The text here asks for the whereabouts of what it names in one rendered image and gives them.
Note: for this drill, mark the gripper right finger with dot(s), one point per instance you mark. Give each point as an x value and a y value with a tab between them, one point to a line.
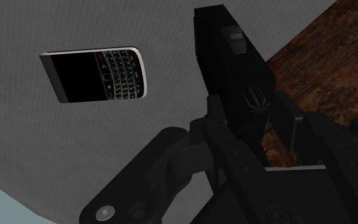
346	161

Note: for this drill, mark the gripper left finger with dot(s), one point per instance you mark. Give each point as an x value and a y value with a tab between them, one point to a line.
154	173

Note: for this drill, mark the grey fabric-covered furniture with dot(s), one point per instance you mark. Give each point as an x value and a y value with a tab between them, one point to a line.
42	145

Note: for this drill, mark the black keypad phone, silver rim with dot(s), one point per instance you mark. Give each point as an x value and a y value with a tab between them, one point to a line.
82	77

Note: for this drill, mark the black box-shaped device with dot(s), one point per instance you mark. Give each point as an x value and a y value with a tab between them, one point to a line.
228	74

